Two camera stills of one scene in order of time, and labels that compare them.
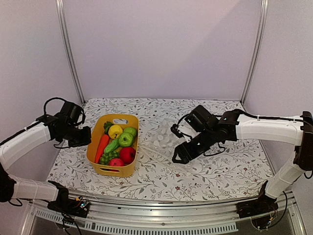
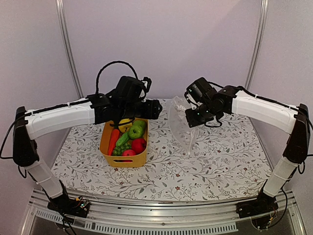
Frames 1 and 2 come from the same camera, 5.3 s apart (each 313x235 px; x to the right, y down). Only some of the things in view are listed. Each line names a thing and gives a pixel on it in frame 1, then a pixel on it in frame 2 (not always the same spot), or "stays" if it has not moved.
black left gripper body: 76,138 to 131,111
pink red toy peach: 116,162 to 128,152
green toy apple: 125,140 to 135,132
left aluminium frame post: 60,12 stays
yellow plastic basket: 96,131 to 135,160
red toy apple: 127,154 to 139,145
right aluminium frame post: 263,16 stays
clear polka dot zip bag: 156,137 to 186,136
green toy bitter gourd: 111,146 to 122,139
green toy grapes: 105,157 to 118,151
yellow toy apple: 115,131 to 125,127
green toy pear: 130,130 to 139,125
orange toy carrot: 102,144 to 114,137
